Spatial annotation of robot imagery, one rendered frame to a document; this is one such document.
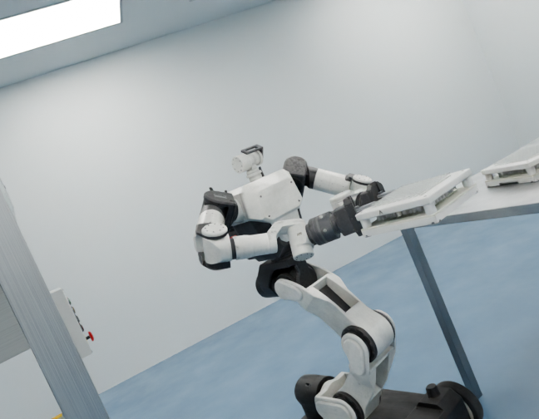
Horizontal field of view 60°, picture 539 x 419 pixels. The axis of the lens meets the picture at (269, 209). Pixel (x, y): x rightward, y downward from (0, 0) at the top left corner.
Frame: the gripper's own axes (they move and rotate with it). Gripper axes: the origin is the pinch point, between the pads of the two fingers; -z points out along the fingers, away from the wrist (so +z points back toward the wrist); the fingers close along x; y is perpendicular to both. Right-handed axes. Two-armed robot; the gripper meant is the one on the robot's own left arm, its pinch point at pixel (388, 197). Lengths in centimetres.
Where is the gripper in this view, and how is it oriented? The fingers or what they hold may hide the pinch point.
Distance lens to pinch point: 150.6
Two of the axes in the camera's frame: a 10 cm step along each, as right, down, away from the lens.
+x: 4.2, 9.1, 0.5
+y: -7.7, 3.8, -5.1
